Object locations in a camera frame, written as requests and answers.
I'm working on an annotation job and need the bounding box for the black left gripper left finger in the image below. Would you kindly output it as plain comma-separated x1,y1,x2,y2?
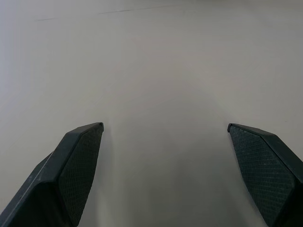
0,122,105,227

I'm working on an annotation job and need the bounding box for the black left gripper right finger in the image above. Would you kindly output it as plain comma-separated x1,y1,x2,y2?
227,122,303,227

